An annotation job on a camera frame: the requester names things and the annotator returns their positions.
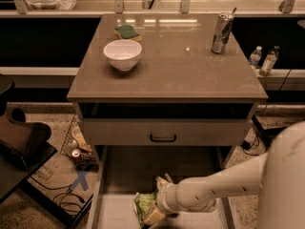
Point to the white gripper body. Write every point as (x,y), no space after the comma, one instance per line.
(164,197)

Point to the green jalapeno chip bag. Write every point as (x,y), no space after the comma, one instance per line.
(142,206)

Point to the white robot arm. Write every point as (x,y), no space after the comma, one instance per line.
(277,177)

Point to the open middle drawer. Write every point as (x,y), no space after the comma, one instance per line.
(125,171)

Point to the closed top drawer front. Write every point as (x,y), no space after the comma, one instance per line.
(164,132)

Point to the grey drawer cabinet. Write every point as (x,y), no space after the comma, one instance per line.
(177,76)

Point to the blue tape cross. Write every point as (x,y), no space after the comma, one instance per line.
(80,180)

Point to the red soda can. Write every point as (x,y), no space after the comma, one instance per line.
(75,155)

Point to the black stand leg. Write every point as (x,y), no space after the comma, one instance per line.
(261,132)

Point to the white ceramic bowl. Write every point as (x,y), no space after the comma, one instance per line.
(123,54)

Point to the black chair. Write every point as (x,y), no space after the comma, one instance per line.
(24,149)

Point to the green yellow sponge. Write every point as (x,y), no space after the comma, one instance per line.
(127,32)

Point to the clear water bottle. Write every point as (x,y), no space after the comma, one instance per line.
(255,57)

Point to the silver drink can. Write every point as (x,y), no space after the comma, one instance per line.
(222,31)

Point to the wire basket with items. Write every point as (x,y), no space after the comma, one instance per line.
(75,140)

